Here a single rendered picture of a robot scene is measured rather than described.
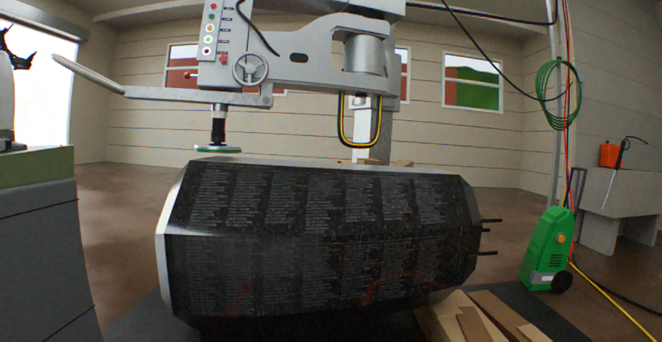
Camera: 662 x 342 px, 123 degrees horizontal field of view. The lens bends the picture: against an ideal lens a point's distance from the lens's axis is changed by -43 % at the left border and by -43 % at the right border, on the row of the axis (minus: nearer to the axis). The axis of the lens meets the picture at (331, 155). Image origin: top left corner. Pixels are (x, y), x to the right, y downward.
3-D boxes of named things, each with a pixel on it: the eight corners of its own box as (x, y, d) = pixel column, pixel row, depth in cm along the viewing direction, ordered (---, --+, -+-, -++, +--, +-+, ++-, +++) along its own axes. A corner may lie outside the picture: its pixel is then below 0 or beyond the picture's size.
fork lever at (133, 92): (269, 110, 148) (270, 100, 148) (273, 106, 130) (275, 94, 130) (132, 100, 128) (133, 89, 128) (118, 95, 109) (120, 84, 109)
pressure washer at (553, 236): (552, 275, 190) (570, 166, 186) (570, 293, 157) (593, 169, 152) (514, 275, 199) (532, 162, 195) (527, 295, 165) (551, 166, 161)
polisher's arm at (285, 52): (370, 117, 164) (374, 29, 161) (390, 115, 142) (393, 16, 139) (226, 107, 142) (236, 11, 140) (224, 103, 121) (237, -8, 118)
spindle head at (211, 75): (275, 103, 150) (282, 17, 148) (281, 97, 129) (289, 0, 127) (201, 98, 139) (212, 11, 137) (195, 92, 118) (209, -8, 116)
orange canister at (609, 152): (594, 168, 262) (595, 139, 260) (618, 170, 261) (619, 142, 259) (606, 170, 240) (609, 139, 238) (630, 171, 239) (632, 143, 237)
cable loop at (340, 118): (377, 149, 157) (381, 87, 155) (380, 150, 154) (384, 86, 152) (334, 147, 150) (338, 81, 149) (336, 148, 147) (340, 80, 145)
